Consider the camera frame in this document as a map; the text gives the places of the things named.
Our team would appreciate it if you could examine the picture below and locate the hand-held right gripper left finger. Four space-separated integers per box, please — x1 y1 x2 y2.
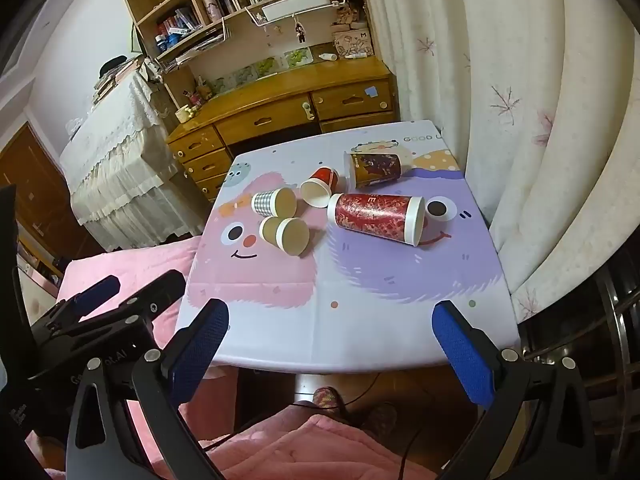
65 298 231 480

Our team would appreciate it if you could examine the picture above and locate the white floral curtain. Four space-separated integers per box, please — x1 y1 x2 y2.
360 0 640 326

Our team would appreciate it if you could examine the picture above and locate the cartoon monster printed tablecloth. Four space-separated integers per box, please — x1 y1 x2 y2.
181 120 522 375

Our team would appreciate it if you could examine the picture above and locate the checkered paper cup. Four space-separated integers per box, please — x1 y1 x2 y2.
251 187 298 218

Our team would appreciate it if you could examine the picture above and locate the person's pink quilted clothing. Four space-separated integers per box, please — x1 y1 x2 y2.
197 405 451 480

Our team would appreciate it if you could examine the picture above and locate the brown printed paper cup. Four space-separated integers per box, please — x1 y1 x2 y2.
343 151 402 191

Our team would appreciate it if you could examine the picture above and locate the wooden desk with drawers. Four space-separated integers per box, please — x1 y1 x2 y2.
165 55 401 203

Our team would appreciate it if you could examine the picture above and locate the pink blanket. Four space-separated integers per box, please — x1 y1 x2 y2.
25 237 241 471

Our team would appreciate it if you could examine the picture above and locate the brown wooden door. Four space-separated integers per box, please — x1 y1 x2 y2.
0 125 106 281

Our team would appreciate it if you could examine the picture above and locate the patterned slipper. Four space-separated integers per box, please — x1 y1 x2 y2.
360 402 399 436
311 386 347 413

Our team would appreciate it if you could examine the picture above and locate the tall red patterned paper cup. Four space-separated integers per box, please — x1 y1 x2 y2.
327 193 426 248

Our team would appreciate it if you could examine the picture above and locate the small red paper cup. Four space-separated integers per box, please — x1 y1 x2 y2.
299 166 340 209

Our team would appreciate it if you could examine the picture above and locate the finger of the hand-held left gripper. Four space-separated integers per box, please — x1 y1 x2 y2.
47 276 122 331
100 269 187 341

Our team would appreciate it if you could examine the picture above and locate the white storage basket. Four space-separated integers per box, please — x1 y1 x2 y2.
260 0 333 25

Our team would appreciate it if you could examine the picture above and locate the stack of books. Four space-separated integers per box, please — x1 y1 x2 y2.
92 57 146 103

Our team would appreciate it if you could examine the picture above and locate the white lace furniture cover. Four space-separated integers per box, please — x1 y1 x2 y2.
59 67 211 253

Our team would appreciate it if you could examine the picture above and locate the plain tan paper cup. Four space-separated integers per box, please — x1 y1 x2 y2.
258 216 311 256

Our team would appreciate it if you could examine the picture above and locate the printed cardboard box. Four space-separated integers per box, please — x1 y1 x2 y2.
332 27 375 58

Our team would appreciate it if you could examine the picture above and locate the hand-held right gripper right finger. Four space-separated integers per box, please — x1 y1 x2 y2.
431 300 601 480

